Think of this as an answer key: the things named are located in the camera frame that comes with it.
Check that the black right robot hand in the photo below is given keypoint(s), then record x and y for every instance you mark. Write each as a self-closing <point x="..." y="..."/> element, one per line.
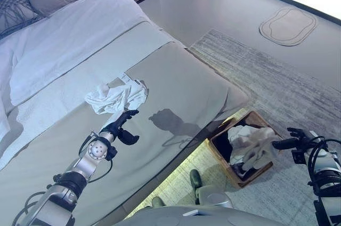
<point x="301" y="142"/>

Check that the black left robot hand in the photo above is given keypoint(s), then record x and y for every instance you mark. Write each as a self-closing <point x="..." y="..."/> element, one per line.
<point x="120" y="127"/>

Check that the white garment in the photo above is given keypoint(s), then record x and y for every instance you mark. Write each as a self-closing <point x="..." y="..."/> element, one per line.
<point x="114" y="100"/>

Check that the beige garment with lettered sash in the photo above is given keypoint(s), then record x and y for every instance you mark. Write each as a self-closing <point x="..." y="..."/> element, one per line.
<point x="255" y="146"/>

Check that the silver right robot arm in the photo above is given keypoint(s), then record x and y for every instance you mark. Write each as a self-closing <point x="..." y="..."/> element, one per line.
<point x="325" y="162"/>

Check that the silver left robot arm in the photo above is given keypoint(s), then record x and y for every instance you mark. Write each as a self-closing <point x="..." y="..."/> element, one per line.
<point x="80" y="164"/>

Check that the brown wicker basket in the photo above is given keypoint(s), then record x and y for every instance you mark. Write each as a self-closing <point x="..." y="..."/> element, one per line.
<point x="253" y="176"/>

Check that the bed with beige cover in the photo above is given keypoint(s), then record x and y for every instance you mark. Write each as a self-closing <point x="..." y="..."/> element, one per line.
<point x="173" y="90"/>

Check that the grey streaked area rug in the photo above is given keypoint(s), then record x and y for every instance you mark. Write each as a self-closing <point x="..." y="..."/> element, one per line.
<point x="266" y="76"/>

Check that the olive left robot foot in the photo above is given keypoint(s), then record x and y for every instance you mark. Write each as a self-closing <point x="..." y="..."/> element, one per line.
<point x="157" y="202"/>

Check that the olive robot foot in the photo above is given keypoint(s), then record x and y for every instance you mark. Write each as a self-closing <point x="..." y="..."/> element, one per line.
<point x="195" y="178"/>
<point x="157" y="202"/>

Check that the olive right robot foot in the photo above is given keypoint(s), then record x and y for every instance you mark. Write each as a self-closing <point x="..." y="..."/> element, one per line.
<point x="195" y="178"/>

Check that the white duvet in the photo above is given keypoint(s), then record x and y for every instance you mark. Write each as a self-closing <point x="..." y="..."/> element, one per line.
<point x="66" y="44"/>

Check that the silver right robot leg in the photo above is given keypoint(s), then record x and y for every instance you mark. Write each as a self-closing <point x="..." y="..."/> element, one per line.
<point x="213" y="196"/>

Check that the grey robot torso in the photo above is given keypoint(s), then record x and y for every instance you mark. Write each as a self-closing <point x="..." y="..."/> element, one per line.
<point x="173" y="218"/>

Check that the small grey oval mat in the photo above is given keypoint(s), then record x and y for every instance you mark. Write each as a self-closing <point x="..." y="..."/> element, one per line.
<point x="287" y="27"/>

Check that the grey patterned pillow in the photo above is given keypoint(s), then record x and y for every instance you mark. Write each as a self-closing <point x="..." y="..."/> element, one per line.
<point x="16" y="12"/>

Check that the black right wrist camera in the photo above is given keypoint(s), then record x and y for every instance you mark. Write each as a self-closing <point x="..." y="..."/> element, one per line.
<point x="299" y="156"/>

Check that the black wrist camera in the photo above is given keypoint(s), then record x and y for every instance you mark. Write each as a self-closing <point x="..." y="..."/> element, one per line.
<point x="112" y="154"/>
<point x="299" y="156"/>

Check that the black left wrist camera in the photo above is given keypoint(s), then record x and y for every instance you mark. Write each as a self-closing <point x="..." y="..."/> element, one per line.
<point x="112" y="154"/>

